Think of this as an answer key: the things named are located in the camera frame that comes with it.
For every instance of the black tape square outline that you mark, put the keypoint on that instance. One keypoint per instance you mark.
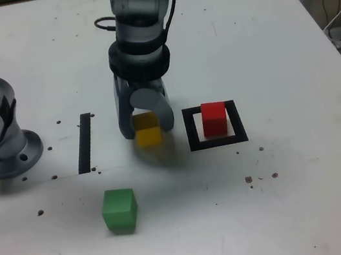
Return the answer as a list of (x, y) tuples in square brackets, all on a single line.
[(219, 142)]

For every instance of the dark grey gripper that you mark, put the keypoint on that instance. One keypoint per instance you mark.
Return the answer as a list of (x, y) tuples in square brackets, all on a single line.
[(146, 83)]

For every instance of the black tape strip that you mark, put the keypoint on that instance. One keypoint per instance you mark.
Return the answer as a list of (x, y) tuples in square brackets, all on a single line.
[(84, 145)]

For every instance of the yellow cube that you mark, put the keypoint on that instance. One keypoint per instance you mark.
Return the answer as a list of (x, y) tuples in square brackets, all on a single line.
[(149, 137)]

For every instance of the red cube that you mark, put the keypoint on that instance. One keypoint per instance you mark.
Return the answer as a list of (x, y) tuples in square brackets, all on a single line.
[(214, 120)]

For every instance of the green cube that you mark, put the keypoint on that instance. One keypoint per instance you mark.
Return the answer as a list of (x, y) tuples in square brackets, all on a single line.
[(119, 213)]

